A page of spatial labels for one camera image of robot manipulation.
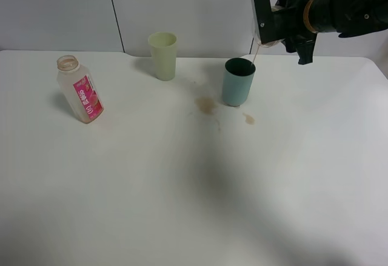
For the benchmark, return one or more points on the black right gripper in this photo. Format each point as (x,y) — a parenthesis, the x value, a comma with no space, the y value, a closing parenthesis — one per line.
(289,26)

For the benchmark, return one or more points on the clear plastic beverage bottle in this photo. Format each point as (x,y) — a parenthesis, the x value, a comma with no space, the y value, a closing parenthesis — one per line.
(78,87)

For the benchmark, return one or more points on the clear cup with blue sleeve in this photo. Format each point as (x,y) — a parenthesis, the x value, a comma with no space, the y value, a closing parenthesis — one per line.
(273,43)

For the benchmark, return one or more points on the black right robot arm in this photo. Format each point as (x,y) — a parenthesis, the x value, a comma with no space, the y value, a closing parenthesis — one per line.
(347,18)

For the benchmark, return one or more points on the teal plastic cup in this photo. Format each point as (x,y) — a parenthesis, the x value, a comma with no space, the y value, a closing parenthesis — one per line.
(238,77)

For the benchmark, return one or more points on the pale yellow plastic cup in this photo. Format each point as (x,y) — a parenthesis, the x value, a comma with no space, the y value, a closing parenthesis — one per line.
(163,50)

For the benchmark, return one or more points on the small brown spill puddle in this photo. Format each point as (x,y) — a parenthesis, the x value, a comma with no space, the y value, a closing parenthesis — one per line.
(249,119)

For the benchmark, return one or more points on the brown spilled liquid puddle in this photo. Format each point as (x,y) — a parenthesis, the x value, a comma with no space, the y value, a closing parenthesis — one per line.
(206,105)

